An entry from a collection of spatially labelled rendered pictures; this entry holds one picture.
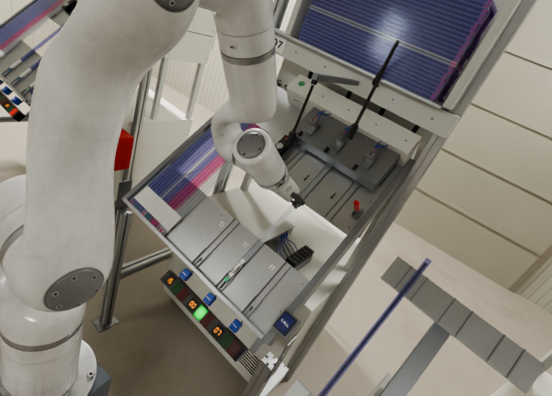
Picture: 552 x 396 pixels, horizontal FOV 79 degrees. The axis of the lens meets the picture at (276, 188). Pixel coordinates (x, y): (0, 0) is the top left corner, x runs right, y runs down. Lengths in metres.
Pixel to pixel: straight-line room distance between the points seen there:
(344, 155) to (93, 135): 0.79
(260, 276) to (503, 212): 2.93
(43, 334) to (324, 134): 0.89
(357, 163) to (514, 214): 2.72
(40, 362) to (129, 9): 0.56
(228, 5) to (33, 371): 0.65
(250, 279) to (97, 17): 0.80
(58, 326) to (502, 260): 3.61
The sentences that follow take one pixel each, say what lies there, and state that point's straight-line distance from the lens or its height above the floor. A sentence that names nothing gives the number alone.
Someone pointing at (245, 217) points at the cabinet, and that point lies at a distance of 1.53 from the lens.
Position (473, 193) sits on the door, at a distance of 3.60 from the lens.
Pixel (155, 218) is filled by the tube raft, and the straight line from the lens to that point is 1.18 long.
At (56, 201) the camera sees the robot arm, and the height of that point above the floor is 1.18.
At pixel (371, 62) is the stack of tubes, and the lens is 1.13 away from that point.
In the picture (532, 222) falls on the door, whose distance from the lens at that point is 3.71.
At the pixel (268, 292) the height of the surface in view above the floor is 0.78.
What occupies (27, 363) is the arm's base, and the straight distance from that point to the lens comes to 0.72.
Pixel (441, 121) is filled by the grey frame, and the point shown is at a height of 1.35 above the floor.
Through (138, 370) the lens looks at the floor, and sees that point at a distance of 1.70.
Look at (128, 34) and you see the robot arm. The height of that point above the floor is 1.39.
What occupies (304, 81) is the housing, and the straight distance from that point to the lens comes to 1.27.
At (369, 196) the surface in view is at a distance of 1.08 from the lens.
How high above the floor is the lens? 1.46
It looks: 27 degrees down
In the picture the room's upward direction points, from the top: 23 degrees clockwise
